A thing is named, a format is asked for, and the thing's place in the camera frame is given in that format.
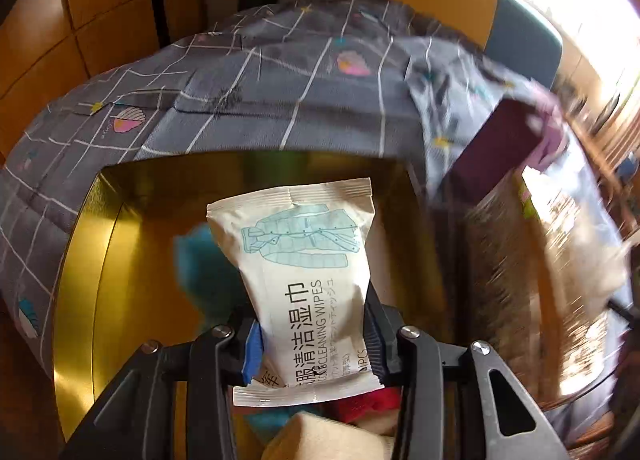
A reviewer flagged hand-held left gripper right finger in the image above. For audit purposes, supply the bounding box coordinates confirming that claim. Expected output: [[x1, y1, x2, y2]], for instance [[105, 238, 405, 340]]
[[365, 285, 571, 460]]

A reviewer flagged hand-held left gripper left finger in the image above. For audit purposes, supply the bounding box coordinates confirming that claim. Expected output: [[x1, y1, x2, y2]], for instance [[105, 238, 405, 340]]
[[60, 317, 266, 460]]

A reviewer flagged red towel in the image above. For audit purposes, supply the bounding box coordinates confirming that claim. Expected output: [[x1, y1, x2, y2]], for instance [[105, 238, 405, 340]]
[[325, 387, 403, 426]]

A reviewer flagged blue plush toy pink dress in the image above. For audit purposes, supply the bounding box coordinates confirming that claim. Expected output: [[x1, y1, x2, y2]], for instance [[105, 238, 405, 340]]
[[172, 225, 326, 436]]

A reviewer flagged white wet wipes packet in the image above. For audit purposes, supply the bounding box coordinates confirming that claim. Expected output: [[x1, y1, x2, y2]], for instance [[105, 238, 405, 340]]
[[206, 177, 386, 408]]

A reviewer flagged beige towel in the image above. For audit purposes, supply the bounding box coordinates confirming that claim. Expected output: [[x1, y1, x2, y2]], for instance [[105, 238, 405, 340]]
[[260, 412, 396, 460]]

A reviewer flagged gold metal tin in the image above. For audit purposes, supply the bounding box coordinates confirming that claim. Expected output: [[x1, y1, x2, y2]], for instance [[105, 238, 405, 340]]
[[52, 150, 451, 460]]

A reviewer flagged ornate gold tissue box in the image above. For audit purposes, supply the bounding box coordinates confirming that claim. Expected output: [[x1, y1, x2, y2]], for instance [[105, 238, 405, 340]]
[[450, 165, 631, 411]]

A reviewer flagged purple cardboard box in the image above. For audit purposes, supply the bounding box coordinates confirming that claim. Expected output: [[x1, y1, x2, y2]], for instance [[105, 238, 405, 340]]
[[445, 97, 571, 201]]

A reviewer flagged white tissue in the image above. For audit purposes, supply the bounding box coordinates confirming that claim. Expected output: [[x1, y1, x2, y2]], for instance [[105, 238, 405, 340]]
[[565, 235, 632, 312]]

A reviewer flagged grey checked bed blanket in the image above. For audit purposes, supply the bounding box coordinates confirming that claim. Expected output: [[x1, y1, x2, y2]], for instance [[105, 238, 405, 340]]
[[0, 0, 640, 441]]

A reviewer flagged wooden wardrobe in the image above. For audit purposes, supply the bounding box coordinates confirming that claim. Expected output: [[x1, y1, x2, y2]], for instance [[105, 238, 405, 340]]
[[0, 0, 206, 166]]

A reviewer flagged window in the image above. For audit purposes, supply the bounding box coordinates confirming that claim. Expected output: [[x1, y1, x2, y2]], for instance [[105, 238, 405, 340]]
[[510, 0, 640, 106]]

